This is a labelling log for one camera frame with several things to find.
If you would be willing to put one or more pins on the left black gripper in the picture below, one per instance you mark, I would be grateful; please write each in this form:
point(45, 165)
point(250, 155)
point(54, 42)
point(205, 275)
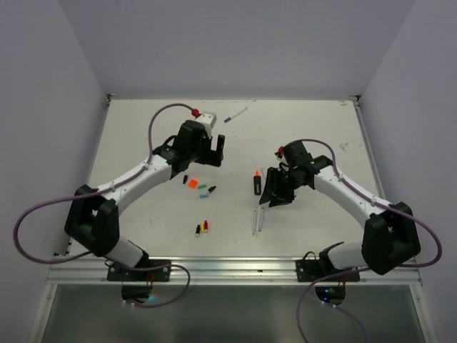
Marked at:
point(212, 157)

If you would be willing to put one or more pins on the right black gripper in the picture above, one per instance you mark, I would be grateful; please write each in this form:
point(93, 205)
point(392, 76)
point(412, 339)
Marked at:
point(272, 189)

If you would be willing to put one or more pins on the orange highlighter cap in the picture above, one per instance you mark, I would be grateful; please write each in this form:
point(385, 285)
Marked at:
point(192, 183)

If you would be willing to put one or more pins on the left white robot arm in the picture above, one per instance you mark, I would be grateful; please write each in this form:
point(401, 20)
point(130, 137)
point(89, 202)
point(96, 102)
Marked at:
point(93, 219)

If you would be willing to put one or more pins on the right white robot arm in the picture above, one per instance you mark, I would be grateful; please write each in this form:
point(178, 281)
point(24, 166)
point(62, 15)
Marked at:
point(389, 236)

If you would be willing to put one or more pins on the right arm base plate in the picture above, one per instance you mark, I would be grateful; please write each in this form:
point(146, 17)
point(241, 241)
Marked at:
point(309, 270)

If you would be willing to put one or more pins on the aluminium right side rail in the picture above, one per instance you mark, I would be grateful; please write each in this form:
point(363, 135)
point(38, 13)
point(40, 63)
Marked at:
point(355, 100)

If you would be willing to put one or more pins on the aluminium rail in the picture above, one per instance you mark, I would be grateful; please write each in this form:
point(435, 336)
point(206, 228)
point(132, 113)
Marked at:
point(355, 100)
point(249, 271)

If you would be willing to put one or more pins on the aluminium front rail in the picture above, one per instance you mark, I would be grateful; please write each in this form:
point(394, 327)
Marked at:
point(249, 271)

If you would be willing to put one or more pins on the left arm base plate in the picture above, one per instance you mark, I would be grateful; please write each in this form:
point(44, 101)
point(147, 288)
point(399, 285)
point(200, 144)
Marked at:
point(148, 270)

